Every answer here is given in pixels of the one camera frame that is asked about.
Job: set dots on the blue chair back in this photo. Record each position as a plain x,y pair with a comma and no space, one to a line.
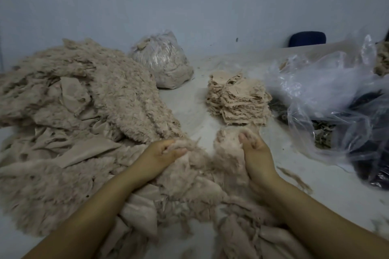
307,39

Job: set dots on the beige fur pile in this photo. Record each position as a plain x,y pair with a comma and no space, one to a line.
383,58

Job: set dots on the large pile beige fabric scraps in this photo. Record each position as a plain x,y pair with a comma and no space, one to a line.
73,122

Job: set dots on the large clear plastic bag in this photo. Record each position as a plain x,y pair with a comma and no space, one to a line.
328,89

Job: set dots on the person's right hand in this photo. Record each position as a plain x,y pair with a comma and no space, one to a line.
258,158

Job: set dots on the person's left hand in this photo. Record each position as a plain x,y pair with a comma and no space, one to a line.
155,161

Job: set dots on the person's right forearm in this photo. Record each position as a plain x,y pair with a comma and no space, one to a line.
331,222

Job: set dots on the stack of sorted beige pieces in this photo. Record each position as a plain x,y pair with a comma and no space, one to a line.
211,101

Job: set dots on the person's left forearm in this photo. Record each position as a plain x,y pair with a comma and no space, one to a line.
82,222

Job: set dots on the clear bag of beige scraps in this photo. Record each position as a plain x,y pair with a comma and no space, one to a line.
163,60

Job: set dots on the beige scrap strips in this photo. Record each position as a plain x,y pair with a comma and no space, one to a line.
194,201

